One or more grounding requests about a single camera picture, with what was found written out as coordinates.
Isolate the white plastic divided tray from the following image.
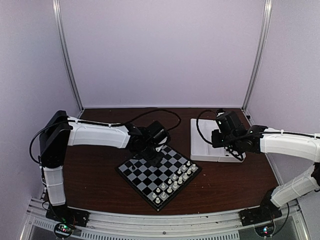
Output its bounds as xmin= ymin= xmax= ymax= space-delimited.
xmin=190 ymin=118 xmax=241 ymax=163

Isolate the black white chessboard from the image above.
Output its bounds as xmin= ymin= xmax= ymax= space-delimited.
xmin=115 ymin=145 xmax=202 ymax=212

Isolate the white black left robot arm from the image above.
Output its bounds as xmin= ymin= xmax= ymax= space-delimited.
xmin=29 ymin=110 xmax=171 ymax=222

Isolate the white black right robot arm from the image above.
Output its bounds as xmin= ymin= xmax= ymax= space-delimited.
xmin=211 ymin=125 xmax=320 ymax=221

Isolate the white chess piece row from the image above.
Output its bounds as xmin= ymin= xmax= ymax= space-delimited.
xmin=147 ymin=160 xmax=200 ymax=207

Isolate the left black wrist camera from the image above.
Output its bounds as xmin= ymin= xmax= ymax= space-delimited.
xmin=146 ymin=121 xmax=171 ymax=147

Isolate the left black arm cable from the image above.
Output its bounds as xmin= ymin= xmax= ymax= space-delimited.
xmin=109 ymin=108 xmax=182 ymax=133

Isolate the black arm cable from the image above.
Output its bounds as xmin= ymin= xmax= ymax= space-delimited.
xmin=109 ymin=108 xmax=182 ymax=133
xmin=196 ymin=109 xmax=218 ymax=145

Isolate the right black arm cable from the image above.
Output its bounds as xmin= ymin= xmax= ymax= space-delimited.
xmin=196 ymin=109 xmax=218 ymax=145

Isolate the right aluminium frame post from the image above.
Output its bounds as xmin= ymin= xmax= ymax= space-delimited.
xmin=241 ymin=0 xmax=273 ymax=112

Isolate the aluminium frame post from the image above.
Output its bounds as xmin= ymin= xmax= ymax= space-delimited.
xmin=241 ymin=0 xmax=273 ymax=112
xmin=52 ymin=0 xmax=84 ymax=112

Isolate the left aluminium frame post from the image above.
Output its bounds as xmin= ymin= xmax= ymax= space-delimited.
xmin=52 ymin=0 xmax=84 ymax=112

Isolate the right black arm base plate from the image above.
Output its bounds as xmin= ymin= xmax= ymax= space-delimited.
xmin=239 ymin=199 xmax=282 ymax=226

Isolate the front aluminium rail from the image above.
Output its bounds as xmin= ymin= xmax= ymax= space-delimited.
xmin=17 ymin=198 xmax=311 ymax=240

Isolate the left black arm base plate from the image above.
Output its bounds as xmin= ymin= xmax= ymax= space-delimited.
xmin=45 ymin=202 xmax=90 ymax=227

